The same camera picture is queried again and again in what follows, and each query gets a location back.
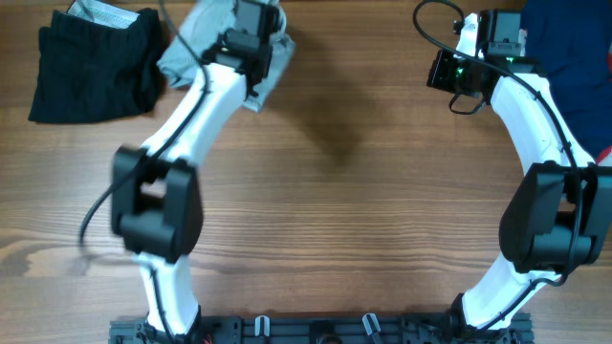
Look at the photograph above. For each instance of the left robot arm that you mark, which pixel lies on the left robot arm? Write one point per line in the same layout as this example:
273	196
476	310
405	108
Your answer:
156	206

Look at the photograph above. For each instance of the navy blue red garment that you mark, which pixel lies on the navy blue red garment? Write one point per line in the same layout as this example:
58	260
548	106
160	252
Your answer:
572	41

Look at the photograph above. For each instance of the light blue denim shorts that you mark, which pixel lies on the light blue denim shorts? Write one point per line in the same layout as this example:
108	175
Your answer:
248	36

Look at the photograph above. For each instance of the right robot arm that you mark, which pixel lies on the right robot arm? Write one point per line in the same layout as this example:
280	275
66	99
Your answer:
559	216

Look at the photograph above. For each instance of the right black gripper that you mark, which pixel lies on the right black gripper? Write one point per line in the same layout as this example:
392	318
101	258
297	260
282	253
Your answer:
437	75

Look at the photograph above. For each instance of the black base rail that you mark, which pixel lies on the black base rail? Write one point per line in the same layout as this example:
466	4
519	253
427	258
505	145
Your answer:
370	328

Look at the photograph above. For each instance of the folded black shorts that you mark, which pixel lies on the folded black shorts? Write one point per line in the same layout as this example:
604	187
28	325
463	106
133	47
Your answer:
89	72

